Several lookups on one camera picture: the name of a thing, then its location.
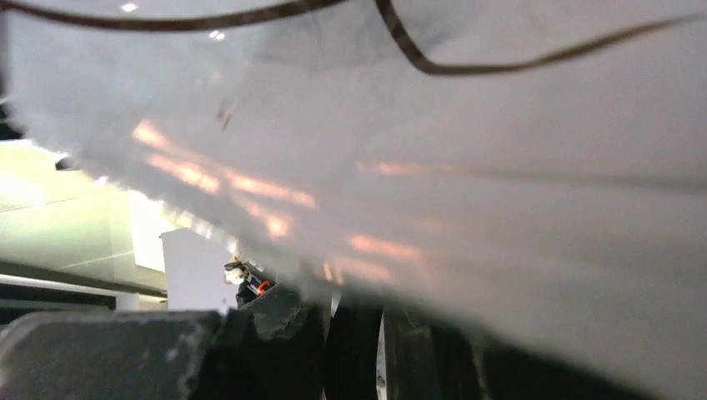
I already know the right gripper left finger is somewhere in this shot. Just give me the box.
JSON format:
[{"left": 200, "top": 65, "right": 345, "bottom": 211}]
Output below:
[{"left": 1, "top": 286, "right": 323, "bottom": 399}]

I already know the pet food bag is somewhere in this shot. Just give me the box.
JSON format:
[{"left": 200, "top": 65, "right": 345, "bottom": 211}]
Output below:
[{"left": 1, "top": 1, "right": 706, "bottom": 399}]

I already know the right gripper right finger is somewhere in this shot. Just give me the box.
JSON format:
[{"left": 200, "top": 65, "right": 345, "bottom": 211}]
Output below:
[{"left": 382, "top": 308, "right": 647, "bottom": 399}]

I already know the metal food scoop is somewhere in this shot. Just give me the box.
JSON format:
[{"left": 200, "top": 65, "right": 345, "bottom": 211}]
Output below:
[{"left": 323, "top": 296, "right": 383, "bottom": 400}]

